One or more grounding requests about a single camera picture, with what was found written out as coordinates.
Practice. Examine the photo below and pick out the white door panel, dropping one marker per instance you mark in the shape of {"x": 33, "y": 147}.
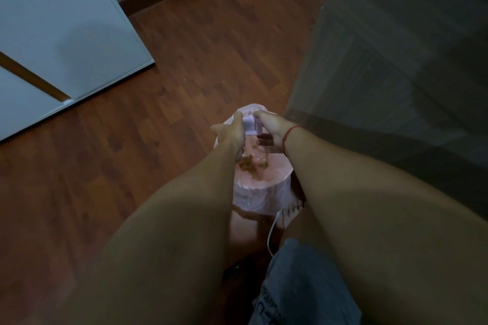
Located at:
{"x": 72, "y": 20}
{"x": 23, "y": 107}

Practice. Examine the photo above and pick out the person's right hand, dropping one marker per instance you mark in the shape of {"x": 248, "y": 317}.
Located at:
{"x": 274, "y": 128}

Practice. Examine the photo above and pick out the purple pencil sharpener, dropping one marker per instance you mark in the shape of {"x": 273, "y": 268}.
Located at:
{"x": 251, "y": 126}

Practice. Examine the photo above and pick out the grey wooden panel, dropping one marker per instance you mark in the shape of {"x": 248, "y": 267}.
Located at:
{"x": 396, "y": 62}

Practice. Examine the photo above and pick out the person's denim shorts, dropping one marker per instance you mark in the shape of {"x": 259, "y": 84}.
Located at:
{"x": 305, "y": 286}

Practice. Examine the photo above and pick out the pink lined trash bin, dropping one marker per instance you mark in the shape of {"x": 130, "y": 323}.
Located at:
{"x": 263, "y": 191}

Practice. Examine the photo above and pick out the person's bare knee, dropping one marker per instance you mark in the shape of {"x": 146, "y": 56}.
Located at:
{"x": 305, "y": 225}

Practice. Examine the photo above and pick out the person's left forearm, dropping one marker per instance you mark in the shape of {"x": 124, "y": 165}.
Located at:
{"x": 164, "y": 244}

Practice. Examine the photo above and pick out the person's right forearm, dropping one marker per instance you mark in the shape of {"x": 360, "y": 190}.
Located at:
{"x": 389, "y": 237}

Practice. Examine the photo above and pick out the person's left hand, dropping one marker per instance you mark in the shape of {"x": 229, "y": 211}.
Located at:
{"x": 232, "y": 136}

